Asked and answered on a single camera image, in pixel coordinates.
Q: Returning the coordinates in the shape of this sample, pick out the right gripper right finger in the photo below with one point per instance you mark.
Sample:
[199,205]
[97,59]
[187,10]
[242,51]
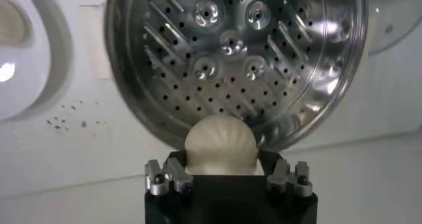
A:
[287,177]

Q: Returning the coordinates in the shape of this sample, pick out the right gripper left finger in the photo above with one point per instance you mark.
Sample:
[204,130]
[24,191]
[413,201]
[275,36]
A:
[171,176]

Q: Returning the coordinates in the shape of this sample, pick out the white steamed baozi bun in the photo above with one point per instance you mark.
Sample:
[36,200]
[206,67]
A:
[221,143]
[11,24]

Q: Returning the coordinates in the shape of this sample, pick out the scattered dark crumbs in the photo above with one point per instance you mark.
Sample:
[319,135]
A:
[59,123]

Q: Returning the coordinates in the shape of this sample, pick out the white round plate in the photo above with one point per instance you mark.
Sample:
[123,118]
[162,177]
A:
[29,64]

